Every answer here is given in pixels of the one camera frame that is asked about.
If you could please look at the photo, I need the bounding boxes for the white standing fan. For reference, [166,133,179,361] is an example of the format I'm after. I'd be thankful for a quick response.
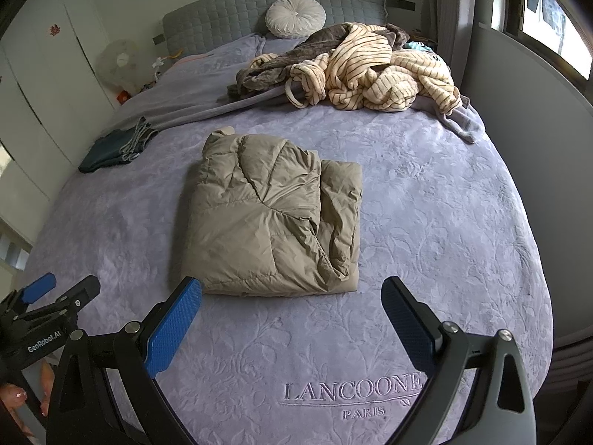
[96,39,140,94]

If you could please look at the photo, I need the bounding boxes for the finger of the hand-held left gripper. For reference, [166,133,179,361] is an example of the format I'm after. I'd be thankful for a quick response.
[0,273,57,320]
[14,275,101,331]

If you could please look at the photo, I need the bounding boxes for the beige quilted down jacket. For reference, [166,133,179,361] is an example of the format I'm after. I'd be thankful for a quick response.
[180,126,363,296]

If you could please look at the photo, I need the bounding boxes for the grey fringed scarf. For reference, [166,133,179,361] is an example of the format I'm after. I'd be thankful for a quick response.
[119,117,159,162]

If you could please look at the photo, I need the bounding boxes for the cream striped fleece robe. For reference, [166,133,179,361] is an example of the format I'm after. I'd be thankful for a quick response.
[250,23,464,116]

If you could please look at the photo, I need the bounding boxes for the window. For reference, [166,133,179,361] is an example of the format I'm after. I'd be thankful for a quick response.
[505,0,593,82]

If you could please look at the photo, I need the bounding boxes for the grey fleece throw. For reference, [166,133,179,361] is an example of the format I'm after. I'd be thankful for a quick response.
[116,81,479,144]

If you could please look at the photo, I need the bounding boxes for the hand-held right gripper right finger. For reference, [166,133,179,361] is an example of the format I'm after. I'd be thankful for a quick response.
[381,276,538,445]

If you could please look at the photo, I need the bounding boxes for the white wardrobe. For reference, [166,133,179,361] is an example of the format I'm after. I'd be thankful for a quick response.
[0,0,121,246]

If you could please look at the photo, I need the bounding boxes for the brown grey fleece garment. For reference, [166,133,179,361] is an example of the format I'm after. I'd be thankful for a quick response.
[227,23,413,99]

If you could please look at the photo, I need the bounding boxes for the teal cloth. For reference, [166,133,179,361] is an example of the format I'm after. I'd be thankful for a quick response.
[405,39,438,55]

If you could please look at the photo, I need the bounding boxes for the round white pleated cushion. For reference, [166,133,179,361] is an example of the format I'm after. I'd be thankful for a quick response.
[265,0,326,39]

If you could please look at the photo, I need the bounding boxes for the grey quilted headboard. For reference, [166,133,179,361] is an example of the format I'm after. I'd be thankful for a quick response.
[162,0,387,56]

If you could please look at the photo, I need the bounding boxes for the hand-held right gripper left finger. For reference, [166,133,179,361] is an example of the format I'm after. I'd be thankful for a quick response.
[45,277,203,445]

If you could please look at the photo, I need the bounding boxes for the person's left hand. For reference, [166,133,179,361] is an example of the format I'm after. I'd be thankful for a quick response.
[0,360,54,420]

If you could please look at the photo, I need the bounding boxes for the purple embossed bed blanket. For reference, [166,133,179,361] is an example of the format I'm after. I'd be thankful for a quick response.
[14,32,554,445]

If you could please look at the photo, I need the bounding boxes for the dark teal folded garment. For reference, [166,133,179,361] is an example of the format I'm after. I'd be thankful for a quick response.
[78,129,136,174]

